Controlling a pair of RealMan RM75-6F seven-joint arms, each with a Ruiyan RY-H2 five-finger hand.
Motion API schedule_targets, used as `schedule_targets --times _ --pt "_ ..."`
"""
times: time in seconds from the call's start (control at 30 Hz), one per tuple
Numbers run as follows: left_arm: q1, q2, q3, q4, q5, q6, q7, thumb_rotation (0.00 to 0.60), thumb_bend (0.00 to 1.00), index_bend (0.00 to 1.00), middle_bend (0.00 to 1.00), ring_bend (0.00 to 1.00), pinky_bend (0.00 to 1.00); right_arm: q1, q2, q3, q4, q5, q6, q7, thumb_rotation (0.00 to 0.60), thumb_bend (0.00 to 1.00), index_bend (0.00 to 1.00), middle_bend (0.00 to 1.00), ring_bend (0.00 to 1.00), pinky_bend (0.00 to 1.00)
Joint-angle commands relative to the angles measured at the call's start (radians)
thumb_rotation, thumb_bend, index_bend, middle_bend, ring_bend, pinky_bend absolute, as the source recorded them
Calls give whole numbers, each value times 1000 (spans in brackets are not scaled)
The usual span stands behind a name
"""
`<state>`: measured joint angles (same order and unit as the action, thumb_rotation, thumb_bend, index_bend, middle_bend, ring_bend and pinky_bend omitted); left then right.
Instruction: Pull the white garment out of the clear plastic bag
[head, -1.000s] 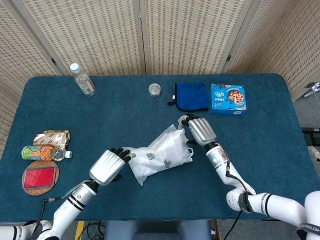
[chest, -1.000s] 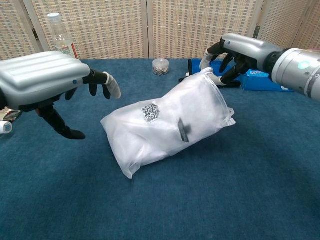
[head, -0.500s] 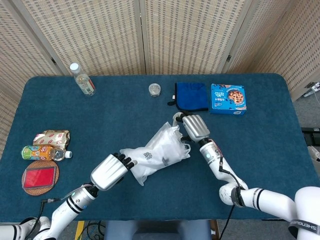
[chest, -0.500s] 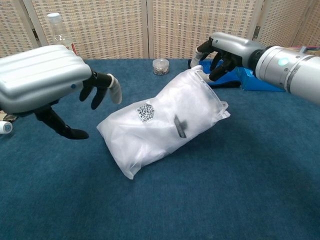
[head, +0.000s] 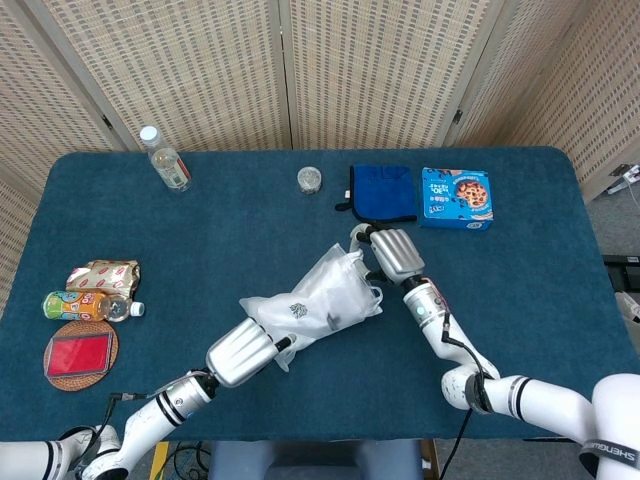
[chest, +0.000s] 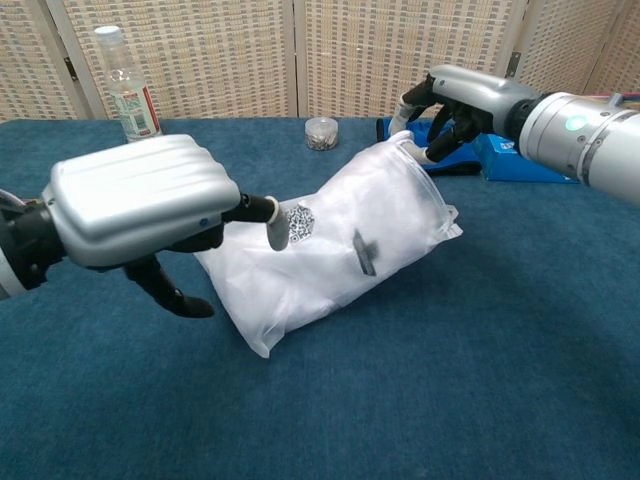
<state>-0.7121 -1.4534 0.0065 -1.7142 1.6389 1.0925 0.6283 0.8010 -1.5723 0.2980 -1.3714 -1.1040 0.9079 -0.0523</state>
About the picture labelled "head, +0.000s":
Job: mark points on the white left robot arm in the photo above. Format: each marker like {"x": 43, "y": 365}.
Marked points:
{"x": 150, "y": 415}

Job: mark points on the blue table cover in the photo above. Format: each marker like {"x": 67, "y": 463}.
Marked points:
{"x": 200, "y": 240}

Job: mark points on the woven folding screen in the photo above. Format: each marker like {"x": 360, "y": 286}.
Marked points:
{"x": 200, "y": 65}

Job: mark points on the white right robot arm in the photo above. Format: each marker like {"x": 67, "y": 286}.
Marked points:
{"x": 525, "y": 395}

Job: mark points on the red rectangular card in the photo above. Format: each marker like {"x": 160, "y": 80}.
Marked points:
{"x": 77, "y": 355}

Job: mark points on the white power strip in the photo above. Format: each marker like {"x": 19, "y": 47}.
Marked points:
{"x": 627, "y": 174}

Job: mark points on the blue-grey robot base seat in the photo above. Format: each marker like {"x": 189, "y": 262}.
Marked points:
{"x": 310, "y": 462}

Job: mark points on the blue cloth with black trim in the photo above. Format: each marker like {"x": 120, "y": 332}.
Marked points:
{"x": 385, "y": 192}

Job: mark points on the black floor stand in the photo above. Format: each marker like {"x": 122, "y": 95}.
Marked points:
{"x": 622, "y": 272}

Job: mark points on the round woven coaster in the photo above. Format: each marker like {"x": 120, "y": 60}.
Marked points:
{"x": 80, "y": 382}

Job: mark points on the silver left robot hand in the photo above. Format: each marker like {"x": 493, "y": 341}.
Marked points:
{"x": 240, "y": 352}

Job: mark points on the orange drink bottle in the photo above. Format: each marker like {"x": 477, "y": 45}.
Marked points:
{"x": 80, "y": 306}

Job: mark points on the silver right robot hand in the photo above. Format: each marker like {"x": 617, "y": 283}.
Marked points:
{"x": 397, "y": 252}

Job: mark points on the clear red-label water bottle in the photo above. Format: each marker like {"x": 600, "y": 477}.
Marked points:
{"x": 170, "y": 167}

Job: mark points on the clear left wrist tube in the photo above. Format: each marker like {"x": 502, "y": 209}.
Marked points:
{"x": 170, "y": 384}

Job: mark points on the blue cookie box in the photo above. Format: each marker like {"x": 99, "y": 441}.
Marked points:
{"x": 455, "y": 200}

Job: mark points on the small clear round jar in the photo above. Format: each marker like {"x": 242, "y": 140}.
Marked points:
{"x": 309, "y": 180}

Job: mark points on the gold snack wrapper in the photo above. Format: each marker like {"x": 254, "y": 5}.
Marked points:
{"x": 105, "y": 277}

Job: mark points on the frosted plastic zip bag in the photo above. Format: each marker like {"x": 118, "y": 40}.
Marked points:
{"x": 320, "y": 295}

